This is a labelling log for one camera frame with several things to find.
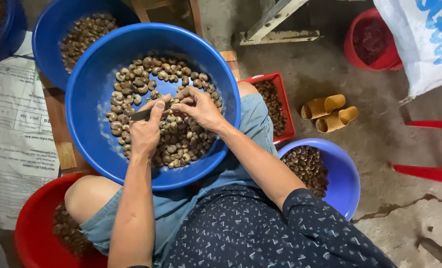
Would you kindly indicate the person's right hand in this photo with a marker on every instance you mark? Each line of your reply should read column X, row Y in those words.
column 202, row 108

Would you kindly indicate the person's left hand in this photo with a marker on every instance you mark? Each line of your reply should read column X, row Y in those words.
column 144, row 136

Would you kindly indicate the small dark peeling knife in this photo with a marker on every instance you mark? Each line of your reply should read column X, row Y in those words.
column 139, row 115

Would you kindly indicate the single cashew kernel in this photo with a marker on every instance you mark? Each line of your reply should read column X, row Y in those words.
column 175, row 101

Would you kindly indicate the large blue plastic basin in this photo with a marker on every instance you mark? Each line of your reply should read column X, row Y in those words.
column 90, row 93

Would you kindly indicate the pile of unpeeled cashew kernels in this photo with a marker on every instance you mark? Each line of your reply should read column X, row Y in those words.
column 185, row 145

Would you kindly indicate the person's right leg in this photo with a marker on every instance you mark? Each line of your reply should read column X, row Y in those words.
column 246, row 89

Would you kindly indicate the person's leg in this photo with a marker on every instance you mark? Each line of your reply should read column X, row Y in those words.
column 246, row 89
column 89, row 195

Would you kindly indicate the red plastic crate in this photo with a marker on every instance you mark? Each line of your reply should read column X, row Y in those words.
column 260, row 77

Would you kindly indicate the cashew kernels in crate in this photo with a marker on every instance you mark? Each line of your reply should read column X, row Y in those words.
column 273, row 108

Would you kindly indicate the blue denim shorts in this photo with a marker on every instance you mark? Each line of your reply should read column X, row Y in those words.
column 176, row 208

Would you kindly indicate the person's left leg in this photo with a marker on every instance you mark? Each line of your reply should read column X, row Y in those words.
column 89, row 195

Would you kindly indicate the yellow plastic slipper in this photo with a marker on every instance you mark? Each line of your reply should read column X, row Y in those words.
column 334, row 121
column 317, row 107

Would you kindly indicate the heap of brown cashew kernels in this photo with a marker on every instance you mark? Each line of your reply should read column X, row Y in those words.
column 83, row 33

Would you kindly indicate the heap of dark cashew kernels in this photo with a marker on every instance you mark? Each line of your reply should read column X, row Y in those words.
column 306, row 167

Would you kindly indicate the heap of cashew skins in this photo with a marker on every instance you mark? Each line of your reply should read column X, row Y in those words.
column 68, row 230

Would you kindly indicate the white printed woven sack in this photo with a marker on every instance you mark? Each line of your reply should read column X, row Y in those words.
column 12, row 130

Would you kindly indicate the dark patterned shirt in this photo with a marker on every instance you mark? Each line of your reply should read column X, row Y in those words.
column 243, row 238

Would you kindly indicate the red plastic basin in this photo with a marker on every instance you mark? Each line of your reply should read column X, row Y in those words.
column 31, row 230

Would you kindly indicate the light blue plastic basin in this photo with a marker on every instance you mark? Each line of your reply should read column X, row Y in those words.
column 343, row 178

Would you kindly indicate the red plastic bucket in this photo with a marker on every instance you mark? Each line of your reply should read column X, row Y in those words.
column 358, row 61

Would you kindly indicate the dark blue plastic tub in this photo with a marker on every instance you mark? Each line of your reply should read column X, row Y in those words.
column 14, row 33

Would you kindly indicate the white woven sack blue print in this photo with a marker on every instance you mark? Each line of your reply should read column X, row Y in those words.
column 418, row 44

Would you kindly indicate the red plastic chair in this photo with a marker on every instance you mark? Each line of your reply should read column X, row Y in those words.
column 429, row 173

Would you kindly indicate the grey metal frame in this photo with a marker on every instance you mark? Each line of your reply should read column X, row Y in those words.
column 276, row 36

